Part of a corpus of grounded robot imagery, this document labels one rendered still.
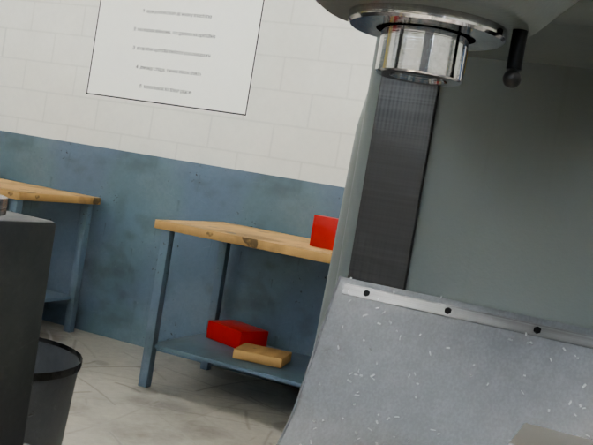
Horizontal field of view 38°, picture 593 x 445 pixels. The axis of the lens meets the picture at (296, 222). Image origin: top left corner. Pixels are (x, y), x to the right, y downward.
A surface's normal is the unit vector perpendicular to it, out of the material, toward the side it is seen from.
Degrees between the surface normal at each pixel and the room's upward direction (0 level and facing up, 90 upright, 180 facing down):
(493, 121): 90
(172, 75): 90
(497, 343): 63
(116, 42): 90
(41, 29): 90
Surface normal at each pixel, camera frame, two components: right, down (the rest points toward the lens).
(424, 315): -0.29, -0.46
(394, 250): -0.40, -0.02
